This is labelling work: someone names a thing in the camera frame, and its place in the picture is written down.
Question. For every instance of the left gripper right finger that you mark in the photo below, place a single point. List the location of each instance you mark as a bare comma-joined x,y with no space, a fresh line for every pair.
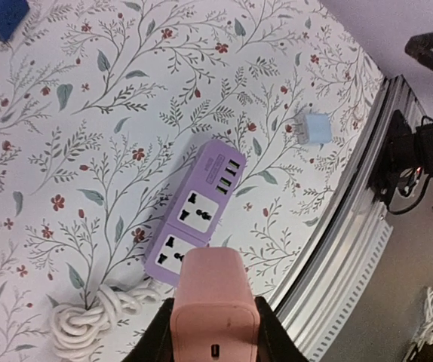
274,344

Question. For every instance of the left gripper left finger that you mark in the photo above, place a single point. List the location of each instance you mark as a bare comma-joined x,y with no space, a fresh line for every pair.
155,345

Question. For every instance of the aluminium front rail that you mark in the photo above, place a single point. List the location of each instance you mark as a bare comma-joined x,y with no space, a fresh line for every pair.
323,286

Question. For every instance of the purple power strip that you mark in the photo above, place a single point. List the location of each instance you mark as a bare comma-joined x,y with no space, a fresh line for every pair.
197,206

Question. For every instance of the light blue plug adapter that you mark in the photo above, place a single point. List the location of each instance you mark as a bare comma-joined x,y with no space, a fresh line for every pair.
312,128

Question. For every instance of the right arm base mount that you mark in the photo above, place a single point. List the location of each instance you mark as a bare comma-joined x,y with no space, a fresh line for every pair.
397,154

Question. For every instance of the pink plug adapter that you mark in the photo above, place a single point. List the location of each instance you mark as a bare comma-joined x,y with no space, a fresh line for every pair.
214,316

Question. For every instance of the floral patterned table mat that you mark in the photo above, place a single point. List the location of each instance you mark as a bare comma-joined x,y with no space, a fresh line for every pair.
103,106

